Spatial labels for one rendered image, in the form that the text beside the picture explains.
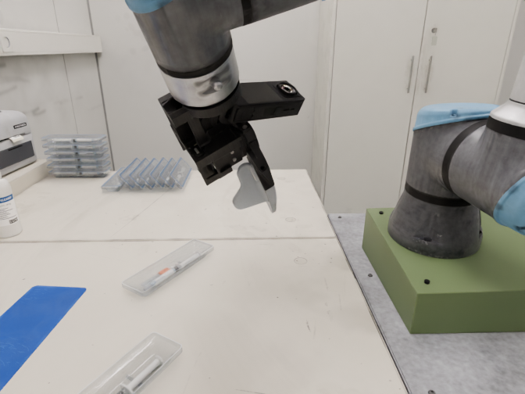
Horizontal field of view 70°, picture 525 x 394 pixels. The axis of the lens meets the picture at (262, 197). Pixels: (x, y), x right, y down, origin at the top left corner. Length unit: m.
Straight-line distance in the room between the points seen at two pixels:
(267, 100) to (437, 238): 0.36
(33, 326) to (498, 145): 0.69
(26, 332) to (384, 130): 2.05
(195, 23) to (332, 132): 1.97
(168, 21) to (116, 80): 2.42
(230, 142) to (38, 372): 0.39
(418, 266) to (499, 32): 2.04
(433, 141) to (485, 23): 1.93
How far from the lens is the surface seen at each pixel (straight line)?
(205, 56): 0.35
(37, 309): 0.72
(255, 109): 0.44
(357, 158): 2.34
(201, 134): 0.43
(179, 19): 0.32
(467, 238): 0.67
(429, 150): 0.61
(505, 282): 0.66
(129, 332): 0.62
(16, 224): 1.00
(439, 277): 0.62
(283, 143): 2.67
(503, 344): 0.67
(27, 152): 1.38
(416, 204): 0.65
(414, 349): 0.60
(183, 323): 0.62
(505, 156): 0.51
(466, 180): 0.55
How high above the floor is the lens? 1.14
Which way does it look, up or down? 22 degrees down
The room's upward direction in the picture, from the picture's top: straight up
